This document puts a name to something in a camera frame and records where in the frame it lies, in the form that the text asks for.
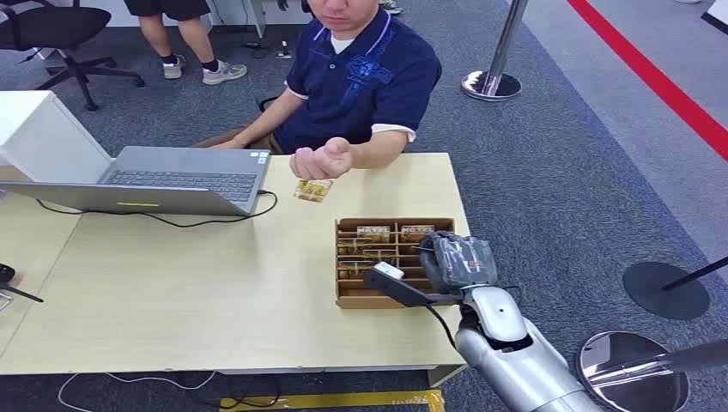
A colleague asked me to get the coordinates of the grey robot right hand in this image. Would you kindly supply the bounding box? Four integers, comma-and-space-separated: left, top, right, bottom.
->
419, 230, 500, 296

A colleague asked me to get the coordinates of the hotel card in sleeve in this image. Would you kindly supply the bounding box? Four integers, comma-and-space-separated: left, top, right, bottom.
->
356, 225, 391, 244
400, 224, 436, 244

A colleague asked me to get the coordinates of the gold card with band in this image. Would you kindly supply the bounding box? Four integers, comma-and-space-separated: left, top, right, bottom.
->
338, 260, 378, 280
337, 237, 374, 255

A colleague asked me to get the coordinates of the cardboard divided card box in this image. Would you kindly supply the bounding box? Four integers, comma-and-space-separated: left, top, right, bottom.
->
334, 217, 457, 311

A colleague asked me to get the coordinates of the gold hotel card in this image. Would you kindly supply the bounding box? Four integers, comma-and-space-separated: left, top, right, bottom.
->
294, 179, 335, 204

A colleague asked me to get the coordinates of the person's left hand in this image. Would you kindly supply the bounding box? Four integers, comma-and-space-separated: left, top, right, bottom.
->
289, 136, 355, 181

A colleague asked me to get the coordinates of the seated person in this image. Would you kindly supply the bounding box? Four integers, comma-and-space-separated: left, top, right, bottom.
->
193, 0, 444, 182

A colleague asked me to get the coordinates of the standing person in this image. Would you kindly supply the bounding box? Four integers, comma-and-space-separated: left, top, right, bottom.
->
123, 0, 249, 87

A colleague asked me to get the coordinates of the yellow floor tape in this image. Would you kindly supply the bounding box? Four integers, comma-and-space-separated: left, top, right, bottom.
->
219, 389, 446, 412

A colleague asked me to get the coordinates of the chrome stanchion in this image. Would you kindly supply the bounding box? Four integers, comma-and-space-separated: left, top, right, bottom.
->
575, 330, 728, 412
460, 0, 530, 104

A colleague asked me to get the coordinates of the black stanchion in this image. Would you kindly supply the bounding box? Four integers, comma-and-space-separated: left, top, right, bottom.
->
622, 256, 728, 321

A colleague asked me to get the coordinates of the grey laptop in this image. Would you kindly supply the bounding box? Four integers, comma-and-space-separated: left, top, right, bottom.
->
0, 146, 273, 218

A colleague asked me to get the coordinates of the white sign board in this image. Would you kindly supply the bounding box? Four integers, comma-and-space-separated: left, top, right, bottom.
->
701, 0, 728, 36

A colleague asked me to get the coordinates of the white box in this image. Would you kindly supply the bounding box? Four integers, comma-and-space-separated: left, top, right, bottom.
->
0, 90, 115, 185

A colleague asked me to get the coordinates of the black desk device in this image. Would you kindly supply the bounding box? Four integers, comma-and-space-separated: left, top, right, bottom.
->
0, 262, 46, 313

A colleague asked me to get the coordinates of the black office chair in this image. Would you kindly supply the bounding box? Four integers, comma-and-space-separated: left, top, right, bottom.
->
0, 0, 147, 112

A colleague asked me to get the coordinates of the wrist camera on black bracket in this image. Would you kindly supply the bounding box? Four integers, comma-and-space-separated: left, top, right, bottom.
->
362, 261, 464, 309

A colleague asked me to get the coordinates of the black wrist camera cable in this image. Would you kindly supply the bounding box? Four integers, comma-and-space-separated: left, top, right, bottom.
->
423, 304, 459, 351

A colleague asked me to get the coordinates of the black floor cable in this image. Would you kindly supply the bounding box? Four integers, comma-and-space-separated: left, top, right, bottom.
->
226, 375, 283, 410

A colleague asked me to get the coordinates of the black laptop cable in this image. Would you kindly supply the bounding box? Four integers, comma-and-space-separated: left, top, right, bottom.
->
36, 190, 279, 230

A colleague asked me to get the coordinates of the white floor cable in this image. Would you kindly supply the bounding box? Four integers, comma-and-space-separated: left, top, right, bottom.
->
57, 370, 218, 412

